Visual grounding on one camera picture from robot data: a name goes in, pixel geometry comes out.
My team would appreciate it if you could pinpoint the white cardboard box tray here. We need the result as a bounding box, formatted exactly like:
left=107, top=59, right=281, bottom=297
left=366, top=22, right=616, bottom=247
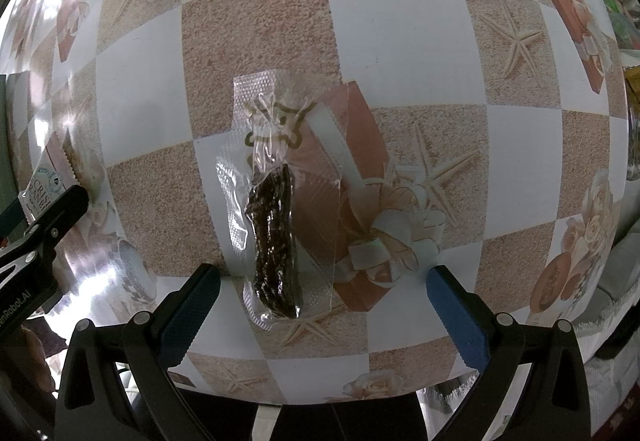
left=0, top=75, right=26, bottom=248

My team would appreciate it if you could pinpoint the clear packet dark jerky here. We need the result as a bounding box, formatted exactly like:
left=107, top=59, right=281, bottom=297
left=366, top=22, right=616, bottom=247
left=216, top=69, right=342, bottom=329

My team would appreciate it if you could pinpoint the pink crackers packet upper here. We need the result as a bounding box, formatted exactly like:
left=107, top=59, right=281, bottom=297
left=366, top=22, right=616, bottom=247
left=17, top=133, right=78, bottom=224

